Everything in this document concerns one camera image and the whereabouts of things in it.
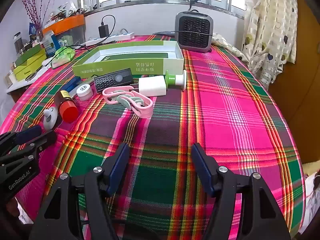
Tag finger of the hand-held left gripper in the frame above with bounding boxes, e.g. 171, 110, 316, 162
0, 131, 57, 167
0, 125, 42, 153

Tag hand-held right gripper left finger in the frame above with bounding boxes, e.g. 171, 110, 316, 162
29, 142, 130, 240

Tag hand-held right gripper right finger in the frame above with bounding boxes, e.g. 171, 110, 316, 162
191, 142, 292, 240

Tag white grey round gadget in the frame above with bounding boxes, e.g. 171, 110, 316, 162
43, 106, 58, 131

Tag brown bottle red cap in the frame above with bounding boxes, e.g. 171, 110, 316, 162
54, 90, 78, 123

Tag small white round jar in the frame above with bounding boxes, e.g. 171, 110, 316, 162
76, 84, 94, 101

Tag blue translucent usb device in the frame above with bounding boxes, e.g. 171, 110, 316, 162
61, 77, 82, 93

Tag black rectangular gadget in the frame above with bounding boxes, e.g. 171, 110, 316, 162
94, 68, 135, 93

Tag white charger plug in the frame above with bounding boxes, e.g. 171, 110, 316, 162
138, 77, 167, 97

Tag green white plastic spool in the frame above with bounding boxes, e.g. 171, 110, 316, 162
165, 69, 187, 92

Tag green white cardboard box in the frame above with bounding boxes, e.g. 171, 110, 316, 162
72, 41, 185, 78

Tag pink green plaid tablecloth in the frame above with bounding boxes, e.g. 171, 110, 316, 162
0, 34, 307, 240

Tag lime green cardboard box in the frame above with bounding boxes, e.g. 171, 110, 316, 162
14, 57, 47, 82

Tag dark green cardboard box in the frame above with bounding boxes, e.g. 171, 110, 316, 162
15, 44, 47, 68

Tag green plastic bag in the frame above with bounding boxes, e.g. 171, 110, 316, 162
51, 46, 76, 68

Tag glass jar dark contents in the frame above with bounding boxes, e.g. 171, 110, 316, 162
13, 32, 23, 54

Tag blue white carton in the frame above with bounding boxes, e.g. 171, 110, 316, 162
43, 30, 60, 57

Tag clear bin orange lid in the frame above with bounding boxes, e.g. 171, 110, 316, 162
42, 14, 85, 47

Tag purple flower branches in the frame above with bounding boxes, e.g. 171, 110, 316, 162
21, 0, 60, 30

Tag patterned bedding cloth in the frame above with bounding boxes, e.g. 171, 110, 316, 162
212, 32, 250, 63

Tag white power strip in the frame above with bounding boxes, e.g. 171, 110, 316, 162
82, 31, 135, 47

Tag pile of small packets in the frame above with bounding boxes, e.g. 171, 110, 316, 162
45, 2, 87, 22

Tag brown wooden cabinet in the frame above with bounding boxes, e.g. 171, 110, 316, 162
269, 0, 320, 130

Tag grey space heater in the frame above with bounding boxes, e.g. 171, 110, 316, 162
174, 10, 213, 53

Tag cream heart print curtain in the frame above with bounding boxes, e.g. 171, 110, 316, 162
241, 0, 299, 84

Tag black charger cable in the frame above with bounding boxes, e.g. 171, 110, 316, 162
101, 15, 116, 39

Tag black window handle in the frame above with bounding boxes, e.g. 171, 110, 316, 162
189, 0, 202, 12

